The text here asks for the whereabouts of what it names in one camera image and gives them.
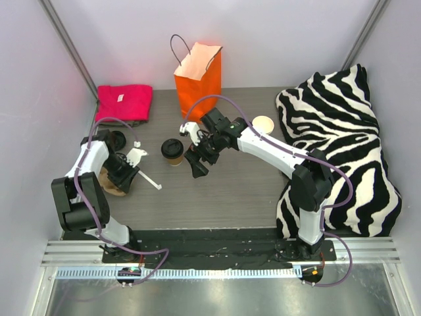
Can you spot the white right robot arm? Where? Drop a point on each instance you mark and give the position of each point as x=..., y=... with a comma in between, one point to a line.
x=310, y=180

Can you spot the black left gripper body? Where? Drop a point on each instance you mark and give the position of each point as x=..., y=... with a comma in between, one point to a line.
x=126, y=174

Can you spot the black plastic cup lid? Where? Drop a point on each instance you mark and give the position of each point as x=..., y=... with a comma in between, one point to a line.
x=172, y=145

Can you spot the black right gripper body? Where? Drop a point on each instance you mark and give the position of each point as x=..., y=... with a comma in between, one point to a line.
x=200, y=158

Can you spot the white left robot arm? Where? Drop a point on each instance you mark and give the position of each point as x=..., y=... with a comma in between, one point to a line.
x=79, y=198

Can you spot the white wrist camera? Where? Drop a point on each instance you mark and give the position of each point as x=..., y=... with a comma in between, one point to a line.
x=192, y=130
x=134, y=156

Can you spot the orange paper gift bag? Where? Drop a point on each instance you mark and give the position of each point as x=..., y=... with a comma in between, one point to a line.
x=197, y=75

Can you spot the zebra print blanket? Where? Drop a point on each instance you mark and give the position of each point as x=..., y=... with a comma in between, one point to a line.
x=333, y=113

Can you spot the folded pink shirt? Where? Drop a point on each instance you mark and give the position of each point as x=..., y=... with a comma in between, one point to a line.
x=128, y=103

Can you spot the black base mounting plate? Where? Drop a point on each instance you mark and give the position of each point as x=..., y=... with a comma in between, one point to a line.
x=217, y=249

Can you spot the brown paper cup innermost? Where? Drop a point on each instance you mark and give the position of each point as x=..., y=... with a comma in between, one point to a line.
x=174, y=159

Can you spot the aluminium front rail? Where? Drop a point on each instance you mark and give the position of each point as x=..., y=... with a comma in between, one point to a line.
x=82, y=260

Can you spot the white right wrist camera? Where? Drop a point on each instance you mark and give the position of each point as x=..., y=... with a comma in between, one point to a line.
x=192, y=130

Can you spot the brown cardboard cup carrier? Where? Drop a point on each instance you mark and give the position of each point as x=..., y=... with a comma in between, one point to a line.
x=107, y=185

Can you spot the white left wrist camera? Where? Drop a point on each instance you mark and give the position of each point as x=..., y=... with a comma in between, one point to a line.
x=134, y=156

